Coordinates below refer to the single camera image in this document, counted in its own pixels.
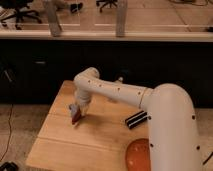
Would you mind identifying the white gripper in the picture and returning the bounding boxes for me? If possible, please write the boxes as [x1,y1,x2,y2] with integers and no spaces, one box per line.
[69,95,91,115]

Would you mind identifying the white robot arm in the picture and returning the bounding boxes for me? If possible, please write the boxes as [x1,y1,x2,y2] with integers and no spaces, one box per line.
[74,67,203,171]

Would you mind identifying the black and white striped sponge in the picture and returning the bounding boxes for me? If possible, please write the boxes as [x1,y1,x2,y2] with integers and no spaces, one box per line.
[125,111,147,129]

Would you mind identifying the orange round plate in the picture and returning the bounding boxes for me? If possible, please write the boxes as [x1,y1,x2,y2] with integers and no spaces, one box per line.
[125,138,151,171]

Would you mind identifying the black office chair right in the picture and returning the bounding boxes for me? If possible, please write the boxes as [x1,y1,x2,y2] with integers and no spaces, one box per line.
[96,0,118,13]

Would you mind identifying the black office chair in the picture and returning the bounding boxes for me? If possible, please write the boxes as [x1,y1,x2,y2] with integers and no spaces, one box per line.
[96,0,118,13]
[0,0,42,30]

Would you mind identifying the black office chair left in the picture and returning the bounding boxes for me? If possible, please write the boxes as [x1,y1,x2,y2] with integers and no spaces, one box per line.
[0,0,42,30]

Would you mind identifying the black cable on floor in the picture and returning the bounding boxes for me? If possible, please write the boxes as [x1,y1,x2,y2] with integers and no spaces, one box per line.
[0,66,16,164]

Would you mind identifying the grey metal post left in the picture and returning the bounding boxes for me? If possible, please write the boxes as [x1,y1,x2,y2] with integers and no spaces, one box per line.
[43,0,62,37]

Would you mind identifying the grey metal post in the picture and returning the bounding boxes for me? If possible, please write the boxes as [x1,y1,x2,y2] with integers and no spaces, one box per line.
[43,0,62,37]
[116,0,127,37]

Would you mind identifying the grey metal post right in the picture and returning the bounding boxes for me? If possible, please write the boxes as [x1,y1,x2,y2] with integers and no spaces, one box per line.
[116,0,127,37]

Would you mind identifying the black cable at right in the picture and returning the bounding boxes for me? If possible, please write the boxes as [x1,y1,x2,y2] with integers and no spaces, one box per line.
[202,150,213,167]

